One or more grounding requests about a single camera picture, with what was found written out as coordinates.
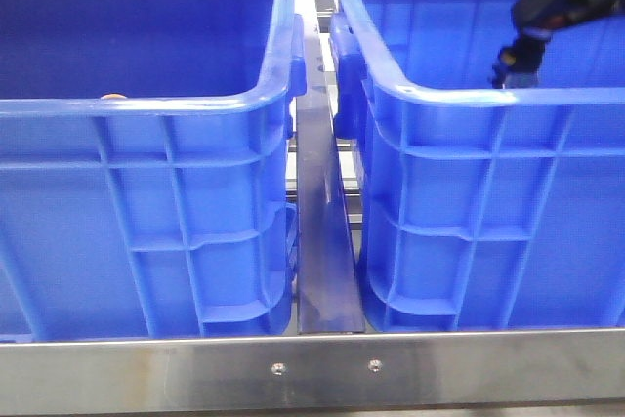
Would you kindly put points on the yellow push button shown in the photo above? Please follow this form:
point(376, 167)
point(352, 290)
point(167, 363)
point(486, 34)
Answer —
point(113, 96)

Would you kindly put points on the red mushroom push button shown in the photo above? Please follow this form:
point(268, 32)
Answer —
point(517, 65)

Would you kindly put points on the blue right plastic bin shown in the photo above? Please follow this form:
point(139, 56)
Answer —
point(483, 209)

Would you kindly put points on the blue plastic bin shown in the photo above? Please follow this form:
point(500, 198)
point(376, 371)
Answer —
point(483, 209)
point(163, 215)

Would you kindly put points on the steel centre divider bar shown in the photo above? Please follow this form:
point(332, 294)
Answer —
point(328, 295)

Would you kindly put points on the blue left plastic bin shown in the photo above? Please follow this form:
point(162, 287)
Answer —
point(163, 215)

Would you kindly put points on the steel front shelf rail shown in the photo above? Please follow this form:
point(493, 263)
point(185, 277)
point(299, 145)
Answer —
point(362, 371)

